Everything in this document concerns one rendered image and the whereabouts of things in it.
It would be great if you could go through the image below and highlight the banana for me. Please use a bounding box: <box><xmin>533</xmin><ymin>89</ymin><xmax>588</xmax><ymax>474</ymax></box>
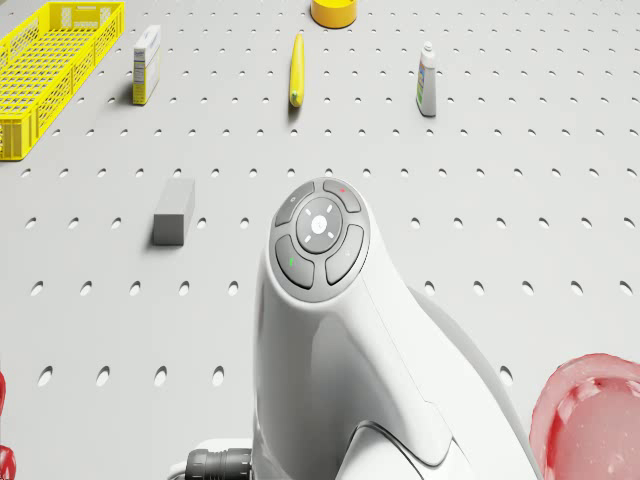
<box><xmin>288</xmin><ymin>32</ymin><xmax>306</xmax><ymax>108</ymax></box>

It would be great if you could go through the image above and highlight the red mug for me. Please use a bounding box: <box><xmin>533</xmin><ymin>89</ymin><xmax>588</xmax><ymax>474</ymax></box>
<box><xmin>0</xmin><ymin>369</ymin><xmax>18</xmax><ymax>480</ymax></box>

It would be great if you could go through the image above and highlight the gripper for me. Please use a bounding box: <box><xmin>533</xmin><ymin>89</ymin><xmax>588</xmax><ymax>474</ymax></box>
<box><xmin>167</xmin><ymin>437</ymin><xmax>255</xmax><ymax>480</ymax></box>

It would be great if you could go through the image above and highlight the white and yellow box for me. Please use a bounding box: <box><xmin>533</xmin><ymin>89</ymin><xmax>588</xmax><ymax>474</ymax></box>
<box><xmin>131</xmin><ymin>24</ymin><xmax>163</xmax><ymax>107</ymax></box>

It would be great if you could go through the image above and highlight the yellow bowl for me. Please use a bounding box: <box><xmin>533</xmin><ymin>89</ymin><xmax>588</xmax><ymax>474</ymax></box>
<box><xmin>309</xmin><ymin>0</ymin><xmax>359</xmax><ymax>30</ymax></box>

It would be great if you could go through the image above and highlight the small white bottle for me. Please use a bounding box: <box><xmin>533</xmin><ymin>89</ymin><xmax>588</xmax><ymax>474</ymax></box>
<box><xmin>415</xmin><ymin>41</ymin><xmax>438</xmax><ymax>119</ymax></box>

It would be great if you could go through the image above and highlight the red plate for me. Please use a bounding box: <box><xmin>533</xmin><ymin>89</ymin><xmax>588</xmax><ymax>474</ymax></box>
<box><xmin>528</xmin><ymin>352</ymin><xmax>640</xmax><ymax>480</ymax></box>

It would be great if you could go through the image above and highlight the yellow basket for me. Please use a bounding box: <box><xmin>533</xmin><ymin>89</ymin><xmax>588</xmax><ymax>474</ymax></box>
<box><xmin>0</xmin><ymin>0</ymin><xmax>126</xmax><ymax>162</ymax></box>

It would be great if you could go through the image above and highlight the grey cube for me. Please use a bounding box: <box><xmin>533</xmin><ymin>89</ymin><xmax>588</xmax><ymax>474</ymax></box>
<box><xmin>152</xmin><ymin>177</ymin><xmax>197</xmax><ymax>247</ymax></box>

